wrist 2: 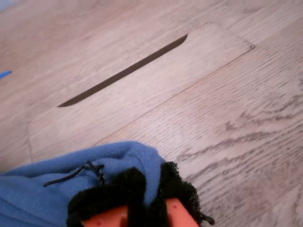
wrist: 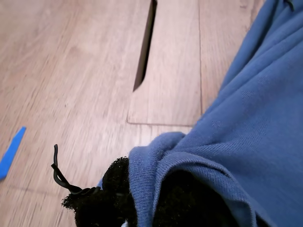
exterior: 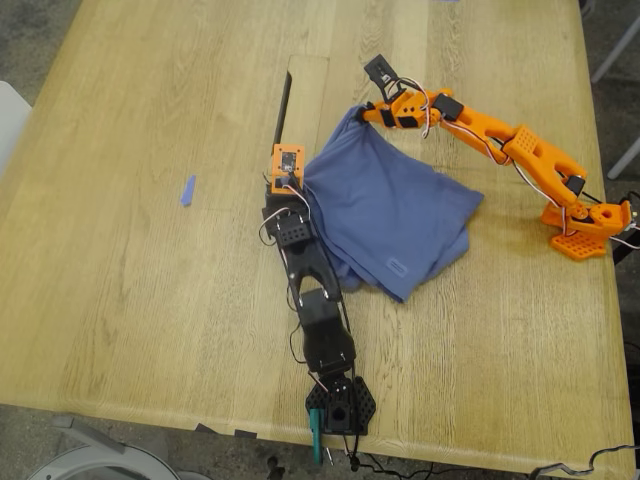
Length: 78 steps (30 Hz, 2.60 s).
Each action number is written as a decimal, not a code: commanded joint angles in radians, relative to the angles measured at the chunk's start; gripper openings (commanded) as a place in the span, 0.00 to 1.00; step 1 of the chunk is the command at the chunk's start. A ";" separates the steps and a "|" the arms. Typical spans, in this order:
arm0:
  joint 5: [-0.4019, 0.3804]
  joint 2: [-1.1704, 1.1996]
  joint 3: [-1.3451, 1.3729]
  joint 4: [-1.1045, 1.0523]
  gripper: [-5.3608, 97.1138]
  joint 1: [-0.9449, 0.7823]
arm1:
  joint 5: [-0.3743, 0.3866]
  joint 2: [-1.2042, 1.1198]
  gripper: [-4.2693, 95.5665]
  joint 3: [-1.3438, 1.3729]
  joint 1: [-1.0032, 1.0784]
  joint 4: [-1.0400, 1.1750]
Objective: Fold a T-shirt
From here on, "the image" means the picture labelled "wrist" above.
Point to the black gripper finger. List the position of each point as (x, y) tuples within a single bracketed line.
[(106, 208), (189, 205)]

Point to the blue printed T-shirt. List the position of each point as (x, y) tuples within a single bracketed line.
[(248, 118)]

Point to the black zip tie, twisted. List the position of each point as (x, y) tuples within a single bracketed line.
[(58, 176)]

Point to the blue tape strip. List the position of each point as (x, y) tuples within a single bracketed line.
[(11, 153)]

